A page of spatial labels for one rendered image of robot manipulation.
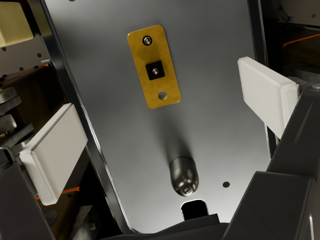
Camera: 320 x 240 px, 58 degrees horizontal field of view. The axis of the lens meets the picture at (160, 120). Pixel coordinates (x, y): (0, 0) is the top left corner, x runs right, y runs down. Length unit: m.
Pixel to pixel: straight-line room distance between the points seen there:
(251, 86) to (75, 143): 0.11
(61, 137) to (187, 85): 0.18
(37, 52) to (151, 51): 0.39
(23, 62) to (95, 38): 0.38
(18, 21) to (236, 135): 0.25
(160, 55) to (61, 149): 0.17
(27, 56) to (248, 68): 0.55
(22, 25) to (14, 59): 0.37
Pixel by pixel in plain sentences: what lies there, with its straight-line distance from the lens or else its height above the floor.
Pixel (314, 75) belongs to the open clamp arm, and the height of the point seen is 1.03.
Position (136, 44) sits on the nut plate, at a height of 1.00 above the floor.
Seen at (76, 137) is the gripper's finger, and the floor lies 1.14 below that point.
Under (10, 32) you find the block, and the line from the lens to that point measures 0.28.
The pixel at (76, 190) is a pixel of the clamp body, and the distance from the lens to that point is 0.44.
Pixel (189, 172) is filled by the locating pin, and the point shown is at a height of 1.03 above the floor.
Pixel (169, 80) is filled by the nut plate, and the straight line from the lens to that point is 0.31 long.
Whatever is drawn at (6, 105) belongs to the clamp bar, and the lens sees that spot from 0.28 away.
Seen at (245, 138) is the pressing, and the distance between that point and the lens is 0.35.
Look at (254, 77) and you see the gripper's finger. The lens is 0.16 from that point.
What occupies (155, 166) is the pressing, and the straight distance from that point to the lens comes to 0.35.
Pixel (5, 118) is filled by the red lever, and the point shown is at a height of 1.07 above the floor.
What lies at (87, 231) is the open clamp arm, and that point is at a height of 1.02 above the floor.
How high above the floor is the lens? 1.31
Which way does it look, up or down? 69 degrees down
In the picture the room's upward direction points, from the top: 177 degrees clockwise
